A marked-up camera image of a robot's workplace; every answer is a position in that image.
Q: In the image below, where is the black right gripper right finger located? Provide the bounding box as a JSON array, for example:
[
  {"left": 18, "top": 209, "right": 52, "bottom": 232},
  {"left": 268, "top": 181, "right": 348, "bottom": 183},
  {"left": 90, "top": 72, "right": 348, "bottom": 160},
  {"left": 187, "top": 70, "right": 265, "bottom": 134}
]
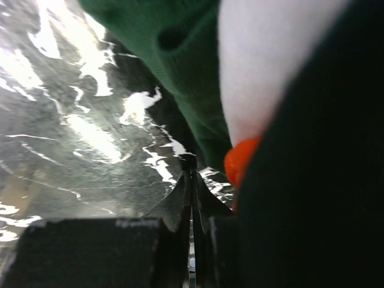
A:
[{"left": 191, "top": 172, "right": 238, "bottom": 287}]

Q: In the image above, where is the orange t-shirt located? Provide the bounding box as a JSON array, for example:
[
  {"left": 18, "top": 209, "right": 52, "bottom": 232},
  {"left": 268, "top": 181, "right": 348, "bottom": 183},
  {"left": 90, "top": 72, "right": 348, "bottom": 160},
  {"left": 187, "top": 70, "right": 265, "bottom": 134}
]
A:
[{"left": 224, "top": 135, "right": 265, "bottom": 211}]

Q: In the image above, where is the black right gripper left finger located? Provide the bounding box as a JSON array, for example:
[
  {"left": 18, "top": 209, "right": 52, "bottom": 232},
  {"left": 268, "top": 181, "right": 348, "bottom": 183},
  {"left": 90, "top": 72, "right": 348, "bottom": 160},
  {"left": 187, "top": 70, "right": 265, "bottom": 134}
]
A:
[{"left": 1, "top": 172, "right": 191, "bottom": 287}]

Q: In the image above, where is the dark green t-shirt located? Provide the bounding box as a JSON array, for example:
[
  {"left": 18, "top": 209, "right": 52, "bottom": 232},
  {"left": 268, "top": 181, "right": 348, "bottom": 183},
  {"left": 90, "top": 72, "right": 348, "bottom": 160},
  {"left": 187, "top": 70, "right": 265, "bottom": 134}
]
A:
[{"left": 80, "top": 1, "right": 231, "bottom": 171}]

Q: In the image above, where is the black t-shirt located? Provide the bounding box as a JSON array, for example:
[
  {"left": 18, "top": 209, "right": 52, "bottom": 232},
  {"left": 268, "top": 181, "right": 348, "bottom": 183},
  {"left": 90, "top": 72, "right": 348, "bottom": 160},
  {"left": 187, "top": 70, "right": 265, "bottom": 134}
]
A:
[{"left": 237, "top": 1, "right": 383, "bottom": 287}]

